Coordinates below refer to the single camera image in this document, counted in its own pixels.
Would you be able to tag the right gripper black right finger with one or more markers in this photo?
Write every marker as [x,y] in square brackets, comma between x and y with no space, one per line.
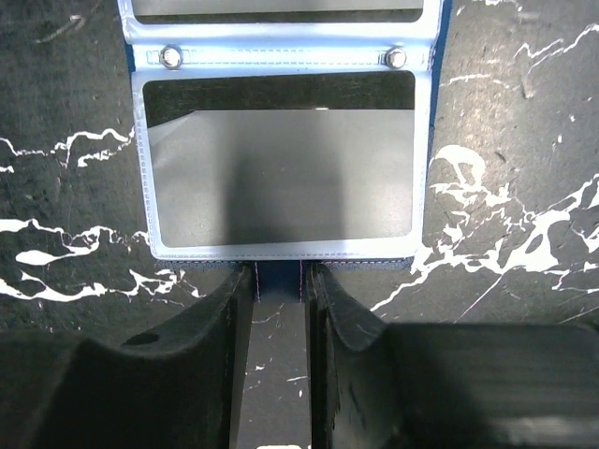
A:
[375,384]

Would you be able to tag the dark mirror-finish card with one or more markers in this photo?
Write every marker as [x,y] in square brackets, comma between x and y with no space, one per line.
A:
[276,11]
[281,159]

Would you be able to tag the blue card holder wallet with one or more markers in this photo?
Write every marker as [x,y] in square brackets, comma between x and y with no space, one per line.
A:
[188,51]

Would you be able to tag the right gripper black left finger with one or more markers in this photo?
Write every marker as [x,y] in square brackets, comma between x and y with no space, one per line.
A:
[176,385]

